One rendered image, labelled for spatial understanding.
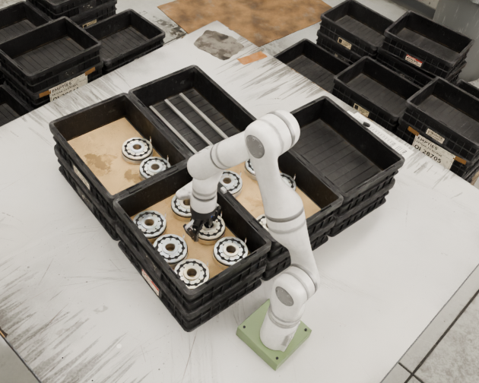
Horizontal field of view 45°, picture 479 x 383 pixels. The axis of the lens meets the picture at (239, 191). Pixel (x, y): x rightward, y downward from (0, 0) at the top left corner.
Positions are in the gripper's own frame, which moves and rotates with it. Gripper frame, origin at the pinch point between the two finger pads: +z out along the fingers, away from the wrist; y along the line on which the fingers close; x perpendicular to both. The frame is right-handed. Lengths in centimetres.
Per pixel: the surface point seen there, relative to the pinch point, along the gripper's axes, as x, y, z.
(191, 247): -0.9, -4.8, 2.2
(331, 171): -10, 53, 2
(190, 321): -16.2, -19.2, 9.1
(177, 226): 7.8, -2.5, 2.2
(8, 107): 149, 14, 58
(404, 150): -18, 96, 15
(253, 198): -0.5, 23.5, 2.2
